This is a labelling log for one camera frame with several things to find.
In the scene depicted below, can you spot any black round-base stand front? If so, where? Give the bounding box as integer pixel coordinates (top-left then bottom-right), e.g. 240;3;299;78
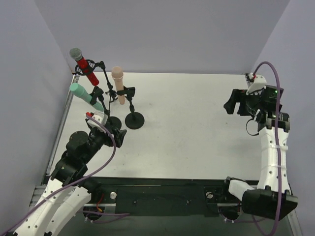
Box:
117;87;145;130

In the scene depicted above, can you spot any black round-base stand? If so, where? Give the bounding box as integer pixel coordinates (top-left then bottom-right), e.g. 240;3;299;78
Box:
90;86;122;129
117;87;145;130

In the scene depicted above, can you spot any mint green toy microphone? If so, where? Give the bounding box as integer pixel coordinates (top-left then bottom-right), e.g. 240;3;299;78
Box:
69;83;104;112

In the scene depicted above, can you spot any peach toy microphone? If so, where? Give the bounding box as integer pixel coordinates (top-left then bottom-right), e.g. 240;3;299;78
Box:
111;66;125;105

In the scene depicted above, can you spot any black tripod microphone stand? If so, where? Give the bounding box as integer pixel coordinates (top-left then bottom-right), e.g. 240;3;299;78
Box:
73;58;119;114

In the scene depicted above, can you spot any red glitter microphone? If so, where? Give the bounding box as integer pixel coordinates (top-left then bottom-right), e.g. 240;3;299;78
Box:
69;48;99;86

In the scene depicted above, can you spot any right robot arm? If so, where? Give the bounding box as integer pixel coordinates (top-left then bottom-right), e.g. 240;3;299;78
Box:
223;86;298;220

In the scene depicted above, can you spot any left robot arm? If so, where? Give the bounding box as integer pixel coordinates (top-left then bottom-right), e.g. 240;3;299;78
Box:
8;117;127;236

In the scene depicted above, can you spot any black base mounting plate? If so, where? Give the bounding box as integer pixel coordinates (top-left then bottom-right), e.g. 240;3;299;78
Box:
84;177;241;217

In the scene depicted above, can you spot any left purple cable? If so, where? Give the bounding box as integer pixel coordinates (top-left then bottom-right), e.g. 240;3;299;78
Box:
0;115;131;236

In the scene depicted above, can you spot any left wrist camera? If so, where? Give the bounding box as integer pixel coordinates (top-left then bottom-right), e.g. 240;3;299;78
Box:
86;111;108;129

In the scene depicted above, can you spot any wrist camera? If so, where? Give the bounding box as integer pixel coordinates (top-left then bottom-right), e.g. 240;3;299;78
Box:
245;72;267;95
86;111;108;129

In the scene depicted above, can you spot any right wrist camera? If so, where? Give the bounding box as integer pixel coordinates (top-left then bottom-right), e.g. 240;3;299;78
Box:
245;72;267;95

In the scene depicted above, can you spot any aluminium frame rail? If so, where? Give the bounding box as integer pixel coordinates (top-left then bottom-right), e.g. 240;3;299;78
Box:
29;185;46;208

